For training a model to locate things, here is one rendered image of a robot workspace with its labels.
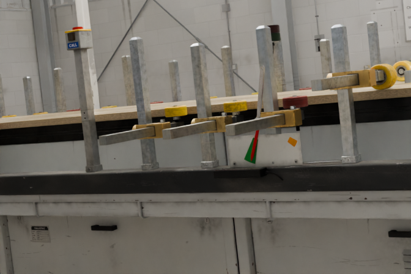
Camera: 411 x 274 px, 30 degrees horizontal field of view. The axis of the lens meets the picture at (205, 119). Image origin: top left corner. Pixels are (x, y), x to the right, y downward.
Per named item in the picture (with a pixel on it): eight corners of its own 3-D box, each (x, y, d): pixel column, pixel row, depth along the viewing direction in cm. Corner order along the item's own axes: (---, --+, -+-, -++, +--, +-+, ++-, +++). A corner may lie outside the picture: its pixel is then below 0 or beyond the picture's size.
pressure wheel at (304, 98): (304, 131, 241) (300, 95, 240) (281, 133, 245) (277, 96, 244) (314, 128, 247) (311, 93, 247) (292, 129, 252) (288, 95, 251)
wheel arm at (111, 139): (107, 147, 241) (106, 134, 241) (99, 148, 243) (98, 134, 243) (185, 131, 278) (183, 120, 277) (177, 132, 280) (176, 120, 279)
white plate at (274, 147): (302, 165, 233) (298, 133, 233) (229, 167, 248) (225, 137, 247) (303, 165, 234) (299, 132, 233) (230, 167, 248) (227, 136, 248)
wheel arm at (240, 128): (236, 138, 210) (235, 123, 210) (225, 139, 212) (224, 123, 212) (304, 122, 247) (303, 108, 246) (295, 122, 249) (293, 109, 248)
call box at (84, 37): (81, 50, 276) (78, 29, 275) (66, 52, 279) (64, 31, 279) (93, 49, 281) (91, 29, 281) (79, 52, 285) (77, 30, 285)
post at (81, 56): (95, 172, 280) (80, 48, 277) (84, 172, 282) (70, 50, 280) (103, 170, 283) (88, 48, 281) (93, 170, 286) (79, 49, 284)
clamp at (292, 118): (295, 126, 234) (293, 109, 233) (256, 128, 241) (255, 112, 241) (303, 124, 238) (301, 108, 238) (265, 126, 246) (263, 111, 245)
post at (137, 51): (151, 174, 266) (136, 37, 264) (144, 175, 268) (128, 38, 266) (158, 173, 269) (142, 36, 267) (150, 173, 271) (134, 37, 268)
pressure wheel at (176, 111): (192, 136, 274) (188, 104, 274) (170, 138, 272) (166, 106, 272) (186, 134, 282) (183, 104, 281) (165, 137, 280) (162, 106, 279)
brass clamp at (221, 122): (224, 132, 247) (223, 116, 246) (190, 134, 254) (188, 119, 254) (234, 129, 252) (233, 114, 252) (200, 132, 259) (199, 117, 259)
